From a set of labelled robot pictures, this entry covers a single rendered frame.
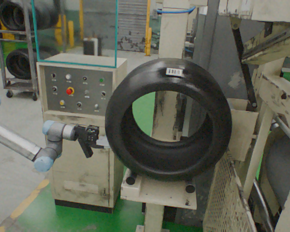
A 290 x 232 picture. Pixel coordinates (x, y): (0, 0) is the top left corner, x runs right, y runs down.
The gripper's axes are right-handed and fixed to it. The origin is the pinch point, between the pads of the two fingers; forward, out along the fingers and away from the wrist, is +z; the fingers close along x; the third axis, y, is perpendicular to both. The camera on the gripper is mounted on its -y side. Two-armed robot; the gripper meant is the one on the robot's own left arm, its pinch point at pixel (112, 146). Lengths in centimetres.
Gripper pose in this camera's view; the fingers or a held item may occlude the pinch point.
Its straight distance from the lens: 125.2
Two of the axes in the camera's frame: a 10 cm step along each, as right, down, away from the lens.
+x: 1.3, -4.0, 9.1
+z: 9.7, 2.2, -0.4
